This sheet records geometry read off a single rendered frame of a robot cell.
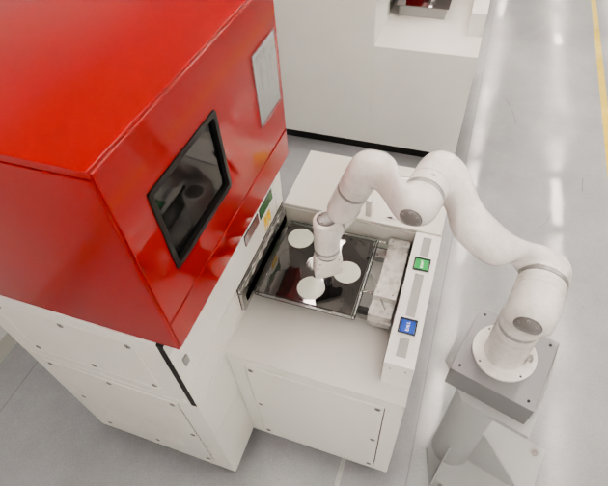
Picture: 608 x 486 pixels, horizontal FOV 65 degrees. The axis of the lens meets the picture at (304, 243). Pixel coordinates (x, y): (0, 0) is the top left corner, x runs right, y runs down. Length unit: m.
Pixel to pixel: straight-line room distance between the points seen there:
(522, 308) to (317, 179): 1.06
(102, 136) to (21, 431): 2.15
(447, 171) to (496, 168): 2.53
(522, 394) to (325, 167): 1.14
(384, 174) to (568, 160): 2.87
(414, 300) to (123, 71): 1.10
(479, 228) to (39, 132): 0.93
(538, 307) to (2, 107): 1.20
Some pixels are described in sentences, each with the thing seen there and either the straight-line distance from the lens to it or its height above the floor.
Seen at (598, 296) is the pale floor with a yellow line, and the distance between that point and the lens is 3.14.
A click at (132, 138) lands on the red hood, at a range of 0.91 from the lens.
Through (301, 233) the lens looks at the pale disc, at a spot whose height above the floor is 0.90.
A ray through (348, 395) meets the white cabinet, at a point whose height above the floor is 0.77.
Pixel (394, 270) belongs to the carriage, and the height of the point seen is 0.88.
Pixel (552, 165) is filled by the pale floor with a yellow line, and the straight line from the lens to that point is 3.85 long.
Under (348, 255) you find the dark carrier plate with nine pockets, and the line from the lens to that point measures 1.80.
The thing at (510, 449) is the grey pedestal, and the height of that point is 0.01.
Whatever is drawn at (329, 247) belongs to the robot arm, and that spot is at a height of 1.15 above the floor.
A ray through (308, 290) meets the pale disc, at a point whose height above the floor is 0.90.
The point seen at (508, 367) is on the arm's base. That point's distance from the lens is 1.59.
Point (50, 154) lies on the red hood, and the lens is 0.91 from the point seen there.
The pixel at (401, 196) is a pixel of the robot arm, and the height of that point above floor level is 1.54.
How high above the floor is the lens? 2.30
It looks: 49 degrees down
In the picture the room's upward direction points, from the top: 5 degrees counter-clockwise
